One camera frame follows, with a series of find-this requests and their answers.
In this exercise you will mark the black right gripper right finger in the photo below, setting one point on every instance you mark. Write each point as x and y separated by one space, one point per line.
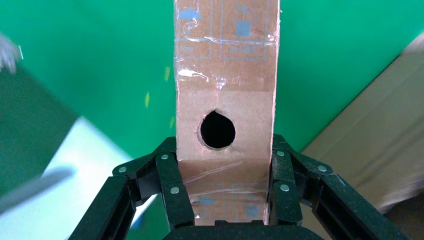
285 188

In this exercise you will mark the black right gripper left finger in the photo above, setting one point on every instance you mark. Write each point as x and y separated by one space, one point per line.
172 185

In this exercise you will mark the small long cardboard box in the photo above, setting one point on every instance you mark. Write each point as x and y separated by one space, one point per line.
228 82

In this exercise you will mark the large open cardboard carton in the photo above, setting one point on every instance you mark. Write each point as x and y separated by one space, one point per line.
381 132

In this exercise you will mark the green table cloth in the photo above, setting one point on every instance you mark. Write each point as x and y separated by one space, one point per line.
99 49

